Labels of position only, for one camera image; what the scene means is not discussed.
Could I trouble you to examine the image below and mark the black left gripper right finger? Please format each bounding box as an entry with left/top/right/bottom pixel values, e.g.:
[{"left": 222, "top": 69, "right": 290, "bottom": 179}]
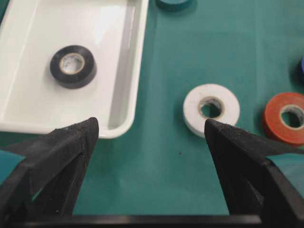
[{"left": 204, "top": 119, "right": 304, "bottom": 228}]

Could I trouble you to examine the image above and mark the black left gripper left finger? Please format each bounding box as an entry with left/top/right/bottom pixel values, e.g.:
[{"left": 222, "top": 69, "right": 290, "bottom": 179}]
[{"left": 0, "top": 117, "right": 99, "bottom": 228}]

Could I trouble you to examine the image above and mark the black tape roll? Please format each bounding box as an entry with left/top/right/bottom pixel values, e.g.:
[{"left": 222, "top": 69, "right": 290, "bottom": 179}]
[{"left": 49, "top": 45, "right": 97, "bottom": 89}]

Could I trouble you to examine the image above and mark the yellow tape roll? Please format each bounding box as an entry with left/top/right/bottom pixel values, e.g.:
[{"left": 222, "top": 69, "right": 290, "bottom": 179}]
[{"left": 298, "top": 57, "right": 304, "bottom": 83}]

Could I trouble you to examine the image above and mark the red tape roll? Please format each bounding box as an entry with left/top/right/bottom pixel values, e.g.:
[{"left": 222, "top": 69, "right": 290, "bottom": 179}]
[{"left": 262, "top": 92, "right": 304, "bottom": 146}]

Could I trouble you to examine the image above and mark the white tape roll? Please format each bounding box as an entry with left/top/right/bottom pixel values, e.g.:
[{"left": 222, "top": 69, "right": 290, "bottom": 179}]
[{"left": 183, "top": 84, "right": 240, "bottom": 138}]

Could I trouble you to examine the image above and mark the white plastic tray case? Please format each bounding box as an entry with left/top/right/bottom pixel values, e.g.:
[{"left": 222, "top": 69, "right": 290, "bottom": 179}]
[{"left": 0, "top": 0, "right": 149, "bottom": 139}]

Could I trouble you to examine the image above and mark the teal tape roll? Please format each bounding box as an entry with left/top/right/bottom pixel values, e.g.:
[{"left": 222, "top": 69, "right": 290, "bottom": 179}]
[{"left": 155, "top": 0, "right": 193, "bottom": 11}]

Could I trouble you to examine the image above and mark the green table cloth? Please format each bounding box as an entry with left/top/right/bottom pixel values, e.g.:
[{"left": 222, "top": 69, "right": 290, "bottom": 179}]
[{"left": 74, "top": 0, "right": 304, "bottom": 215}]

